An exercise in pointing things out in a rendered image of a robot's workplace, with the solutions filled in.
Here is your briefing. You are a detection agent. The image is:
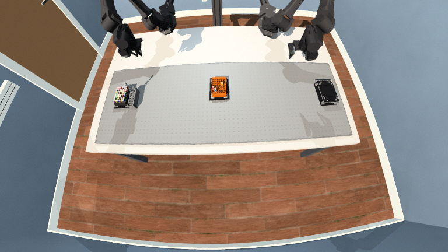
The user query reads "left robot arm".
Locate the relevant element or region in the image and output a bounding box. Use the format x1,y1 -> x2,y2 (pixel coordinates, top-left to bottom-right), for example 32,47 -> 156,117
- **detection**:
262,0 -> 335,61

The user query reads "orange tube rack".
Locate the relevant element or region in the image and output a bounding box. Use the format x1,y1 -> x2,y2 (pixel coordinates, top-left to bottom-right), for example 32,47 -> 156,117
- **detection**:
212,77 -> 226,97

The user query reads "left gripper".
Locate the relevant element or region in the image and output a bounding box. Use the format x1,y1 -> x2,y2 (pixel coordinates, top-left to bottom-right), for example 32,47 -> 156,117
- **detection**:
288,40 -> 305,59

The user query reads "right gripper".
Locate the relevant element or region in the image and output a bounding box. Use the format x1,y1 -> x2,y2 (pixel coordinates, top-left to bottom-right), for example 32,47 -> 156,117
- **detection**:
131,38 -> 143,57

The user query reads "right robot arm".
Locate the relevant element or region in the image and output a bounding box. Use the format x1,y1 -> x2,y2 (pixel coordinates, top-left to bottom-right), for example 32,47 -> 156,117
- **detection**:
100,0 -> 173,58

